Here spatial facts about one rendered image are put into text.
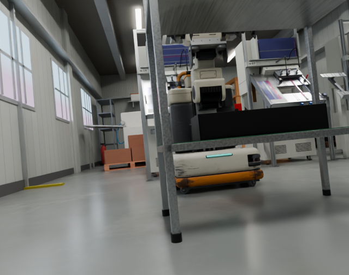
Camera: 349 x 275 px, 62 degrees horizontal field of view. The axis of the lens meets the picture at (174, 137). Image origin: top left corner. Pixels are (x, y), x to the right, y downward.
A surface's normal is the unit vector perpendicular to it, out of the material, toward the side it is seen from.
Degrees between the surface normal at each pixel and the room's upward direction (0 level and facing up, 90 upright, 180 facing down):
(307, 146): 90
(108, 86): 90
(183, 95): 90
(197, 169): 90
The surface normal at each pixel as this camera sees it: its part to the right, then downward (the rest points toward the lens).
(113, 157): 0.28, -0.06
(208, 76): 0.13, 0.10
